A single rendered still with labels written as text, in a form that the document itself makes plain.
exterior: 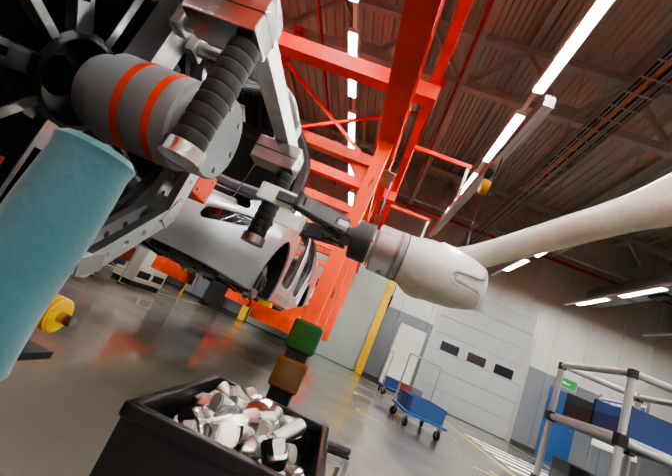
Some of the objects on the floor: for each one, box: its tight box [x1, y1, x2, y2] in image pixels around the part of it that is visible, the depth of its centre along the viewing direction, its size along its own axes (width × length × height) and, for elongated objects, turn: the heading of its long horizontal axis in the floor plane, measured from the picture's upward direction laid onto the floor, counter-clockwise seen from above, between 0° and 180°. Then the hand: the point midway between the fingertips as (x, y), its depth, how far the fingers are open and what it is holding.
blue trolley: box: [389, 353, 447, 441], centre depth 566 cm, size 104×67×96 cm, turn 50°
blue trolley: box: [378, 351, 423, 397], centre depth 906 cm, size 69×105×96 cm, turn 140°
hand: (272, 204), depth 73 cm, fingers open, 13 cm apart
